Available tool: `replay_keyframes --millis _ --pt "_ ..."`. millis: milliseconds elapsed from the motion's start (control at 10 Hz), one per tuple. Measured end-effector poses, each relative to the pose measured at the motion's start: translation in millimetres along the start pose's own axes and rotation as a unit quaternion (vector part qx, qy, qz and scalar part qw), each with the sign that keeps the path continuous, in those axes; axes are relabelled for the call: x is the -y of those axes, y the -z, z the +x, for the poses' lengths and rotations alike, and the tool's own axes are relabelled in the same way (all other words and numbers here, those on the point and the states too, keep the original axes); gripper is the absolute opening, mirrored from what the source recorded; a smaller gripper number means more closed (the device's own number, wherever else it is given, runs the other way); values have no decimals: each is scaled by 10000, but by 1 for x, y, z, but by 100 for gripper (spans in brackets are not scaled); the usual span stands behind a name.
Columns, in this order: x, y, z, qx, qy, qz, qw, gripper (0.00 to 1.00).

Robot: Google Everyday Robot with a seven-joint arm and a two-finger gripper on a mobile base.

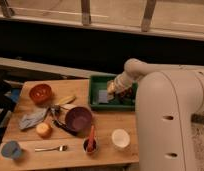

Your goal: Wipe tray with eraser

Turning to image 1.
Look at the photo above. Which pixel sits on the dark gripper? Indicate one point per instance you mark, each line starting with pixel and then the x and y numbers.
pixel 122 93

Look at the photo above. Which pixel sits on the blue-grey eraser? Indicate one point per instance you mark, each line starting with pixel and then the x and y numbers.
pixel 102 96

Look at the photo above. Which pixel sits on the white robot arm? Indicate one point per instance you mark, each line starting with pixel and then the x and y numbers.
pixel 167 97

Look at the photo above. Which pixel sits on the green plastic tray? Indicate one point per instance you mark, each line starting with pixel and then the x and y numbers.
pixel 99 82

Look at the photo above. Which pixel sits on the purple bowl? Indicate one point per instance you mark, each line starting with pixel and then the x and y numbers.
pixel 78 119

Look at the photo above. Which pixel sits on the white cup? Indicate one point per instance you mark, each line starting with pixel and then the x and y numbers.
pixel 120 138

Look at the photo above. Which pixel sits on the yellow banana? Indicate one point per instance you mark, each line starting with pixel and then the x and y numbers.
pixel 66 100

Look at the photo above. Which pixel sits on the dark cup with red utensil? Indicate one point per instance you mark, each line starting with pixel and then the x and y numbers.
pixel 90 144

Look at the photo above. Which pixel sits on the orange-red bowl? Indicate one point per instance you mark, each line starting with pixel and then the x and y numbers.
pixel 40 93

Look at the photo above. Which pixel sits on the yellow round fruit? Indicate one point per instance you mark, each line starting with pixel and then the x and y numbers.
pixel 43 129

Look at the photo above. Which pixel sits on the grey cloth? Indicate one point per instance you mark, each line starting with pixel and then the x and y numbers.
pixel 31 120

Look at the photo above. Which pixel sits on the blue cup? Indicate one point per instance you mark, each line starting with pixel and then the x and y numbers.
pixel 11 150

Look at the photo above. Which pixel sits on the black handled tool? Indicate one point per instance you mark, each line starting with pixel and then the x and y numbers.
pixel 55 110

